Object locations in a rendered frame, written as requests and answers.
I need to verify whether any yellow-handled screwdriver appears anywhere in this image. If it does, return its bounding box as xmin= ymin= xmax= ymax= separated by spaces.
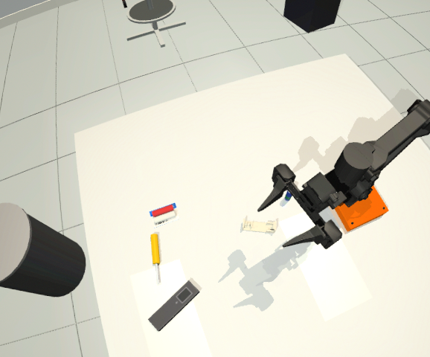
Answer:
xmin=150 ymin=234 xmax=160 ymax=283

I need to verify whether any blue and green cylinder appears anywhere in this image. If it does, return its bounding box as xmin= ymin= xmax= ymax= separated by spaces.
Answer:
xmin=284 ymin=191 xmax=292 ymax=201

